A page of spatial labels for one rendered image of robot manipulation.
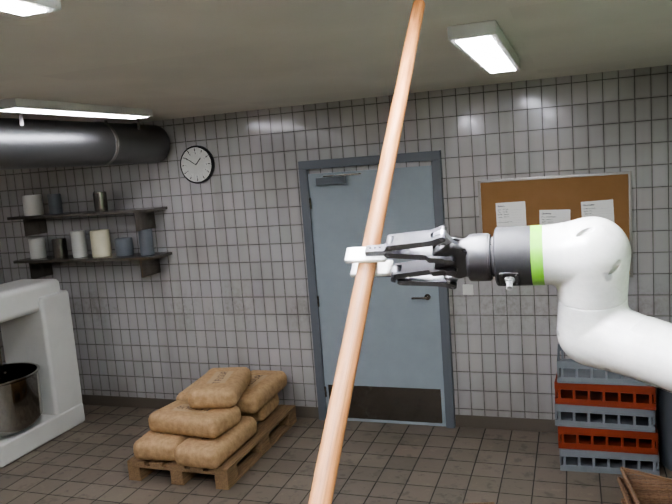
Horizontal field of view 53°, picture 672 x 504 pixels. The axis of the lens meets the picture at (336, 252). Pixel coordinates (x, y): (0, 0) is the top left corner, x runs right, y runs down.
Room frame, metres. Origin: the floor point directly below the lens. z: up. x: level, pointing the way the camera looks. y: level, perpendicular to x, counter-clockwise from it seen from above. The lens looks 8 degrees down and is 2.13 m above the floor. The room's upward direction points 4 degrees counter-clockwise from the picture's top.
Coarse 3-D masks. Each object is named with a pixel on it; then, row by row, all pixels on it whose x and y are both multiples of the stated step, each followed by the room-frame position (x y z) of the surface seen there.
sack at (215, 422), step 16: (160, 416) 4.61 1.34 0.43; (176, 416) 4.55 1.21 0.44; (192, 416) 4.51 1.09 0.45; (208, 416) 4.47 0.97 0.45; (224, 416) 4.50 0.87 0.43; (240, 416) 4.65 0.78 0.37; (160, 432) 4.62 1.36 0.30; (176, 432) 4.53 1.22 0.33; (192, 432) 4.46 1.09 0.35; (208, 432) 4.39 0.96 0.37; (224, 432) 4.50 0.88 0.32
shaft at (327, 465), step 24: (408, 24) 1.60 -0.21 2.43; (408, 48) 1.51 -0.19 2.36; (408, 72) 1.45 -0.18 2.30; (384, 144) 1.30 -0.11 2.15; (384, 168) 1.24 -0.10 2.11; (384, 192) 1.20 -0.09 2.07; (384, 216) 1.17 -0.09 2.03; (360, 264) 1.08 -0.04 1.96; (360, 288) 1.04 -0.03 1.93; (360, 312) 1.01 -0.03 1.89; (360, 336) 0.99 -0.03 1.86; (336, 384) 0.92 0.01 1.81; (336, 408) 0.89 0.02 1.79; (336, 432) 0.87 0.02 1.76; (336, 456) 0.85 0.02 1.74
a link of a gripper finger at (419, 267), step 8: (400, 264) 1.10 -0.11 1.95; (408, 264) 1.10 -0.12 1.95; (416, 264) 1.09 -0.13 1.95; (424, 264) 1.08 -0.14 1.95; (432, 264) 1.07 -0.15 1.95; (400, 272) 1.09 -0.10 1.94; (408, 272) 1.08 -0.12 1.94; (416, 272) 1.08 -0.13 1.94; (424, 272) 1.07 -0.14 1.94; (432, 272) 1.06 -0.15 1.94; (440, 272) 1.06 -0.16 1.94; (448, 272) 1.05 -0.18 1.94; (456, 272) 1.05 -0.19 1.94; (392, 280) 1.09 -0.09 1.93
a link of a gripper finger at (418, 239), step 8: (408, 232) 1.05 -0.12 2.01; (416, 232) 1.04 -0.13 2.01; (424, 232) 1.04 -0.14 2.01; (432, 232) 1.03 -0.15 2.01; (400, 240) 1.04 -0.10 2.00; (408, 240) 1.04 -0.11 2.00; (416, 240) 1.03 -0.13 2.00; (424, 240) 1.03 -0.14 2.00; (432, 240) 1.02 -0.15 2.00; (440, 240) 1.01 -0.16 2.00; (392, 248) 1.05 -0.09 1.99; (400, 248) 1.04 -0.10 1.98; (408, 248) 1.04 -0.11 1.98
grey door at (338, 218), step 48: (336, 192) 5.31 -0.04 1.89; (432, 192) 5.05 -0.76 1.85; (336, 240) 5.32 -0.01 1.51; (384, 240) 5.18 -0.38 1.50; (336, 288) 5.33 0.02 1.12; (384, 288) 5.19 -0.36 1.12; (432, 288) 5.06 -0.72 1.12; (336, 336) 5.34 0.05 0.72; (384, 336) 5.20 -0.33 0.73; (432, 336) 5.07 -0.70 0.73; (384, 384) 5.21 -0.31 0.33; (432, 384) 5.08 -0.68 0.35
